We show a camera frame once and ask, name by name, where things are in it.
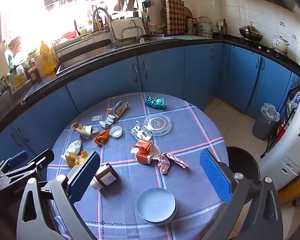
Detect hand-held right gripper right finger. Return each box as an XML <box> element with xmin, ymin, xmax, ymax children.
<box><xmin>199</xmin><ymin>149</ymin><xmax>283</xmax><ymax>240</ymax></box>

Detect blue checked tablecloth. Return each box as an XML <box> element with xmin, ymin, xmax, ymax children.
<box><xmin>46</xmin><ymin>92</ymin><xmax>229</xmax><ymax>240</ymax></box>

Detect stainless steel sink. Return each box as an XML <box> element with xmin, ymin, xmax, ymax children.
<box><xmin>55</xmin><ymin>35</ymin><xmax>177</xmax><ymax>75</ymax></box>

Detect gold and white tissue packet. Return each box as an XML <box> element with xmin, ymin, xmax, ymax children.
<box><xmin>71</xmin><ymin>122</ymin><xmax>98</xmax><ymax>139</ymax></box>

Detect blue kitchen cabinets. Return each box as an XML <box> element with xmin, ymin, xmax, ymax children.
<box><xmin>0</xmin><ymin>42</ymin><xmax>300</xmax><ymax>160</ymax></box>

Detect white round cap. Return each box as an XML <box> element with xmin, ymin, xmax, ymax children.
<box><xmin>109</xmin><ymin>126</ymin><xmax>123</xmax><ymax>138</ymax></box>

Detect white bowl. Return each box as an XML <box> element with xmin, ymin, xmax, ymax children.
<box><xmin>136</xmin><ymin>187</ymin><xmax>177</xmax><ymax>222</ymax></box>
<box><xmin>140</xmin><ymin>204</ymin><xmax>177</xmax><ymax>225</ymax></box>

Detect large yellow bottle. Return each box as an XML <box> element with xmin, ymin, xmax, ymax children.
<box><xmin>39</xmin><ymin>41</ymin><xmax>57</xmax><ymax>77</ymax></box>

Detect crumpled white wrapper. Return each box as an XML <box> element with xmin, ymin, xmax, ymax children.
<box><xmin>99</xmin><ymin>115</ymin><xmax>118</xmax><ymax>129</ymax></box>

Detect black trash bin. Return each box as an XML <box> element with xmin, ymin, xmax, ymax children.
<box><xmin>225</xmin><ymin>146</ymin><xmax>261</xmax><ymax>188</ymax></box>

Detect crumpled white plastic bag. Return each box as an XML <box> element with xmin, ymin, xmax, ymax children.
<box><xmin>64</xmin><ymin>140</ymin><xmax>82</xmax><ymax>157</ymax></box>

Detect pale green kettle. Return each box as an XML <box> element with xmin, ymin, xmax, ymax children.
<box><xmin>197</xmin><ymin>16</ymin><xmax>213</xmax><ymax>34</ymax></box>

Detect checkered cutting board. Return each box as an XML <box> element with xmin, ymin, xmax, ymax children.
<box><xmin>166</xmin><ymin>0</ymin><xmax>185</xmax><ymax>35</ymax></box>

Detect crushed orange carton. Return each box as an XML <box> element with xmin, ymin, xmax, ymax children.
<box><xmin>130</xmin><ymin>141</ymin><xmax>161</xmax><ymax>160</ymax></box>

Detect clear round plastic lid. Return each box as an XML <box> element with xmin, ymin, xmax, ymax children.
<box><xmin>143</xmin><ymin>114</ymin><xmax>172</xmax><ymax>137</ymax></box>

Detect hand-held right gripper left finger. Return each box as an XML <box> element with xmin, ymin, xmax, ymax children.
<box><xmin>16</xmin><ymin>151</ymin><xmax>102</xmax><ymax>240</ymax></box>

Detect pink crumpled wrapper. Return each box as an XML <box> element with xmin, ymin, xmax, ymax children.
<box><xmin>157</xmin><ymin>152</ymin><xmax>189</xmax><ymax>175</ymax></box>

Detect small chrome faucet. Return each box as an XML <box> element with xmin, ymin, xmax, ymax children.
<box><xmin>122</xmin><ymin>19</ymin><xmax>143</xmax><ymax>39</ymax></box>

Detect black kitchen countertop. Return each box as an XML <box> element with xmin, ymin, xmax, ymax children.
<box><xmin>0</xmin><ymin>34</ymin><xmax>300</xmax><ymax>135</ymax></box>

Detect black wok with lid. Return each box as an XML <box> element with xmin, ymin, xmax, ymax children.
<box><xmin>239</xmin><ymin>22</ymin><xmax>264</xmax><ymax>42</ymax></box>

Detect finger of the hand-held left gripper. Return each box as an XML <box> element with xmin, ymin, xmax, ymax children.
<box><xmin>0</xmin><ymin>150</ymin><xmax>30</xmax><ymax>180</ymax></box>
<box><xmin>0</xmin><ymin>149</ymin><xmax>55</xmax><ymax>188</ymax></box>

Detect torn beige and blue carton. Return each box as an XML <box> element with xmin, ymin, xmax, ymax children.
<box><xmin>106</xmin><ymin>101</ymin><xmax>129</xmax><ymax>118</ymax></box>

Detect brown jar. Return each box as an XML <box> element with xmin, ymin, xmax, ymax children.
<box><xmin>91</xmin><ymin>163</ymin><xmax>119</xmax><ymax>190</ymax></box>

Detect teal foil wrapper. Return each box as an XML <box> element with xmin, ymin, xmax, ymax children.
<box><xmin>144</xmin><ymin>95</ymin><xmax>167</xmax><ymax>110</ymax></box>

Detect gray trash can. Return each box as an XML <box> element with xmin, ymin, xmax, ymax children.
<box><xmin>252</xmin><ymin>102</ymin><xmax>280</xmax><ymax>141</ymax></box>

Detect white printed plastic bag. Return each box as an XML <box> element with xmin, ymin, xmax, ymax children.
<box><xmin>291</xmin><ymin>91</ymin><xmax>300</xmax><ymax>107</ymax></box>

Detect group of condiment bottles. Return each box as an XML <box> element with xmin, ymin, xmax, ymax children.
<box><xmin>0</xmin><ymin>52</ymin><xmax>43</xmax><ymax>93</ymax></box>

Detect yellow wrapper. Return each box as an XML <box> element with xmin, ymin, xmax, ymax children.
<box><xmin>61</xmin><ymin>150</ymin><xmax>88</xmax><ymax>167</ymax></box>

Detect black gas stove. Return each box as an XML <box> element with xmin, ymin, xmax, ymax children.
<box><xmin>240</xmin><ymin>39</ymin><xmax>290</xmax><ymax>58</ymax></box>

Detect white cylindrical appliance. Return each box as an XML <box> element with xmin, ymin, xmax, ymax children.
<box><xmin>259</xmin><ymin>97</ymin><xmax>300</xmax><ymax>192</ymax></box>

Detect white bin liner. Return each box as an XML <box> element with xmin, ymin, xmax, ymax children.
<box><xmin>261</xmin><ymin>102</ymin><xmax>280</xmax><ymax>123</ymax></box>

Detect orange wrapper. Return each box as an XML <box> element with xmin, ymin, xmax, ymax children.
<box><xmin>94</xmin><ymin>129</ymin><xmax>110</xmax><ymax>147</ymax></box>

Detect white cooking pot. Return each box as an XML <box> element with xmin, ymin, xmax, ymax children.
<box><xmin>271</xmin><ymin>35</ymin><xmax>290</xmax><ymax>55</ymax></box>

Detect tall chrome faucet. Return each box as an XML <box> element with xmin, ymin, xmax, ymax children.
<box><xmin>92</xmin><ymin>7</ymin><xmax>117</xmax><ymax>44</ymax></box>

